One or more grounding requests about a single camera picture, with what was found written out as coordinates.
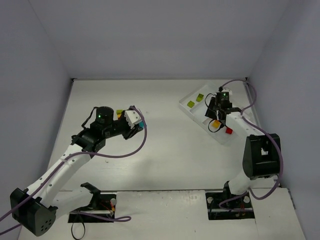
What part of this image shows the small yellow brick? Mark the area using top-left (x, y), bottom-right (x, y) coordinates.
top-left (211, 120), bottom-right (221, 129)

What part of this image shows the green curved brick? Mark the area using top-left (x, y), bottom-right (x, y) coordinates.
top-left (196, 93), bottom-right (204, 103)

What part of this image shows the red curved brick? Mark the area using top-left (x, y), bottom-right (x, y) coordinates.
top-left (225, 127), bottom-right (233, 135)

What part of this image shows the small teal brick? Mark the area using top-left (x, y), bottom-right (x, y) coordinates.
top-left (139, 121), bottom-right (145, 129)

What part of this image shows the green square brick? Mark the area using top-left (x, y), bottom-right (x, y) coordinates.
top-left (187, 100), bottom-right (195, 109)

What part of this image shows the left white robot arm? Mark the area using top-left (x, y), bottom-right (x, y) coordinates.
top-left (9, 106), bottom-right (147, 237)

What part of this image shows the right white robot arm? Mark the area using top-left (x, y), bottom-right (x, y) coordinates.
top-left (205, 91), bottom-right (284, 196)

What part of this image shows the long green brick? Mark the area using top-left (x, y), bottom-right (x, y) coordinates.
top-left (116, 109), bottom-right (123, 115)

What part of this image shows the white compartment sorting tray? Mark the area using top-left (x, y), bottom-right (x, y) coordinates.
top-left (179, 79), bottom-right (251, 145)

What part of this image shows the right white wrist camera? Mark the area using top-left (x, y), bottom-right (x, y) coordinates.
top-left (218, 86), bottom-right (233, 96)

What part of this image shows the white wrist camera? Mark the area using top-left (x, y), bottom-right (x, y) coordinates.
top-left (218, 86), bottom-right (233, 96)
top-left (124, 108), bottom-right (142, 129)

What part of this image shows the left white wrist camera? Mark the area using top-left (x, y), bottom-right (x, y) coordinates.
top-left (124, 108), bottom-right (142, 129)

